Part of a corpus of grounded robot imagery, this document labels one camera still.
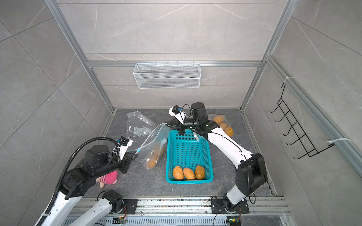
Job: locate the clear pink-dotted zipper bag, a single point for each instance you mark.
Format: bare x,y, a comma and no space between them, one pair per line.
225,121

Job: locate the pink plush pig toy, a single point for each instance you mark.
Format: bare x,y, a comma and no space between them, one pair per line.
109,179

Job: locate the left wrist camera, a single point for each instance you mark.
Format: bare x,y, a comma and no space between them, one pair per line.
122,146

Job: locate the metal base rail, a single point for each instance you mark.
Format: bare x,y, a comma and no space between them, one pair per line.
200,211

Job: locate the white wire mesh shelf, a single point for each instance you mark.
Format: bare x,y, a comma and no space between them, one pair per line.
167,75

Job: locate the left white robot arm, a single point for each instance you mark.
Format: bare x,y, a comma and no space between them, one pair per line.
74,183

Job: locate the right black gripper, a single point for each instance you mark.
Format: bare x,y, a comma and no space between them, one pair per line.
180,127

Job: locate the teal plastic basket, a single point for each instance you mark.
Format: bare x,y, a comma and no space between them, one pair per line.
188,151

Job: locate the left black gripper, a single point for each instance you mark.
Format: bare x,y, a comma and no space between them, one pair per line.
127,160

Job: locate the black wire hook rack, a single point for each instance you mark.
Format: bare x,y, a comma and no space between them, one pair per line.
296,128

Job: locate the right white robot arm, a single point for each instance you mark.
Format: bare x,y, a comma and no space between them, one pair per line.
251,171

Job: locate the clear plastic bag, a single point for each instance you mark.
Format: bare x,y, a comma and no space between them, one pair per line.
138,125
151,146

